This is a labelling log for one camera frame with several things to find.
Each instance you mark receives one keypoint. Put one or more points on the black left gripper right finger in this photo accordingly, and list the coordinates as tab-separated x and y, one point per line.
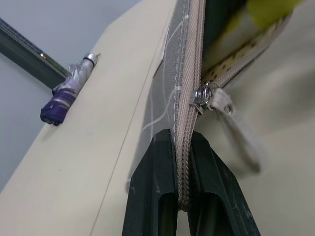
216	177

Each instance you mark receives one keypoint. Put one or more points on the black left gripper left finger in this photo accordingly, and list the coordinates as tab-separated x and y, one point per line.
147	177

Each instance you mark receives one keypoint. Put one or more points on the grey grid mesh zipper pouch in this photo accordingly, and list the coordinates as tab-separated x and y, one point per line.
189	73

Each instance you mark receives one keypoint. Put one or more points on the yellow highlighter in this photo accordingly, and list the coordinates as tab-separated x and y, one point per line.
265	11

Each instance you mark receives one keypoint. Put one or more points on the folded purple silver umbrella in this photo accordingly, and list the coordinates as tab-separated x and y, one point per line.
64	90

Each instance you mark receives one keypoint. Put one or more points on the dark green metal frame bar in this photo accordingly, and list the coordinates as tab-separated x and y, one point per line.
29	52

